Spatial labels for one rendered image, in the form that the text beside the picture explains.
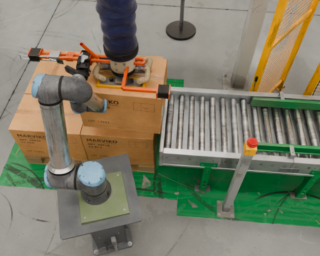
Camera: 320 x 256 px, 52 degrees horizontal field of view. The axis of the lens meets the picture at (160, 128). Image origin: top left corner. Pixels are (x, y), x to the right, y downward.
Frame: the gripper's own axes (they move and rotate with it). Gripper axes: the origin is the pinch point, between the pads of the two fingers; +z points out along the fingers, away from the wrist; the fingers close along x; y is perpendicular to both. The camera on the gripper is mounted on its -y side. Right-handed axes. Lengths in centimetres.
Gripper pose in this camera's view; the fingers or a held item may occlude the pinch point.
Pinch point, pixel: (82, 57)
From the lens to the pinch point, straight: 232.0
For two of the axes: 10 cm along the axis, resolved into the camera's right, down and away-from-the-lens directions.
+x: 0.0, -6.0, -8.0
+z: 0.8, -7.9, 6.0
